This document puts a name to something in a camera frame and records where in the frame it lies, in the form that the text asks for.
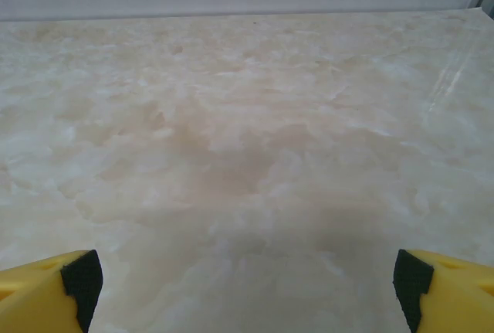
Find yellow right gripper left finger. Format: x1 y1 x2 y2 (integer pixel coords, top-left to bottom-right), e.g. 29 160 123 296
0 249 103 333

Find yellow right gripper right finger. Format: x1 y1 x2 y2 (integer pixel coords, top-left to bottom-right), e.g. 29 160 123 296
392 248 494 333

